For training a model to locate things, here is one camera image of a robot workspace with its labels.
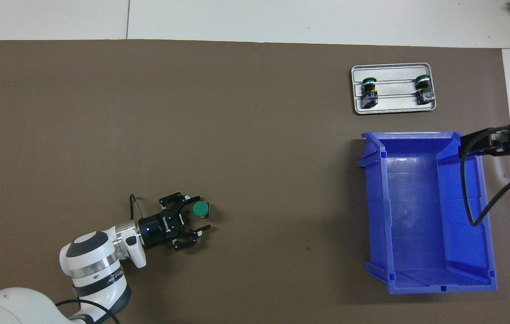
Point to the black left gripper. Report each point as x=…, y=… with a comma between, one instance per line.
x=160, y=228

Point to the green push button switch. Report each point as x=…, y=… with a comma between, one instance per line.
x=200, y=209

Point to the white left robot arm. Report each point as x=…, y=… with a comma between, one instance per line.
x=97, y=265

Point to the green push button left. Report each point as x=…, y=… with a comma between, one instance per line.
x=425, y=92

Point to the green push button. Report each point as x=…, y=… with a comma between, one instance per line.
x=425, y=92
x=369, y=94

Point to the green push button right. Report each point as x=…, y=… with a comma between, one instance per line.
x=369, y=94

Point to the grey metal tray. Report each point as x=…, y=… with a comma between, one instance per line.
x=394, y=103

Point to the blue plastic storage bin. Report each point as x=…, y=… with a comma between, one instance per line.
x=417, y=225

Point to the brown table mat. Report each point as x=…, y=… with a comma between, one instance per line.
x=282, y=135

